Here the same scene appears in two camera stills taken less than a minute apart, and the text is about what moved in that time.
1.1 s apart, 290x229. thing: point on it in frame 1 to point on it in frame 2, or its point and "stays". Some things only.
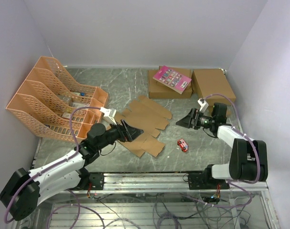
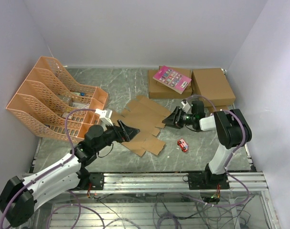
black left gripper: (131, 134) stays
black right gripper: (191, 120) to (174, 119)
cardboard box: (149, 117) stays
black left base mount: (97, 180) stays
